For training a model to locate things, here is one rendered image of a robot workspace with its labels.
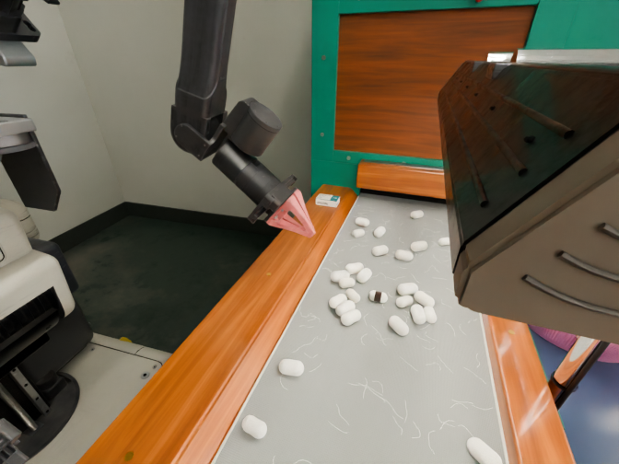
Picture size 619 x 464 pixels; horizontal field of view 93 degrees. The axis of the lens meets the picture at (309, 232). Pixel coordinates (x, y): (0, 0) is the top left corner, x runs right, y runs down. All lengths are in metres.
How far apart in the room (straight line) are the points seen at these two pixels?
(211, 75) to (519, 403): 0.57
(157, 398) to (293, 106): 1.60
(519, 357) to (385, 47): 0.72
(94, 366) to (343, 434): 0.94
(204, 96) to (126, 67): 1.90
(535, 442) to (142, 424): 0.42
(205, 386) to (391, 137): 0.74
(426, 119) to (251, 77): 1.22
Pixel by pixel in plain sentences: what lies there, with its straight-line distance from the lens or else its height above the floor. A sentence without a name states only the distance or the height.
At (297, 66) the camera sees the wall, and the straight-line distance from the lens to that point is 1.80.
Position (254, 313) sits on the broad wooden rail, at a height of 0.77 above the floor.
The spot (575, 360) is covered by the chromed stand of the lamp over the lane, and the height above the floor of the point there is 0.82.
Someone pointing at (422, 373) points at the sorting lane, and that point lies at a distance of 0.48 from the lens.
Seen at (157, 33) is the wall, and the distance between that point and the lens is 2.19.
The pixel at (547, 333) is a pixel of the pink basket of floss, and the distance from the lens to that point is 0.70.
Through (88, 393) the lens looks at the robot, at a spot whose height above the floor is 0.28.
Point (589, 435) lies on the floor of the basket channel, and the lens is 0.61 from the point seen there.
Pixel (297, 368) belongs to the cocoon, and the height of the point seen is 0.76.
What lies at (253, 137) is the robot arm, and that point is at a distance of 0.46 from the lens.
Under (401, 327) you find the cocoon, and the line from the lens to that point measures 0.50.
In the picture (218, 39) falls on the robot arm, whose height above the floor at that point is 1.14.
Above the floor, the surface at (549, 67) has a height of 1.11.
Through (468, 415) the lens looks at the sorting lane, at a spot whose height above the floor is 0.74.
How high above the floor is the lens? 1.11
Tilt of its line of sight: 30 degrees down
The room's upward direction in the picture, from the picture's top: straight up
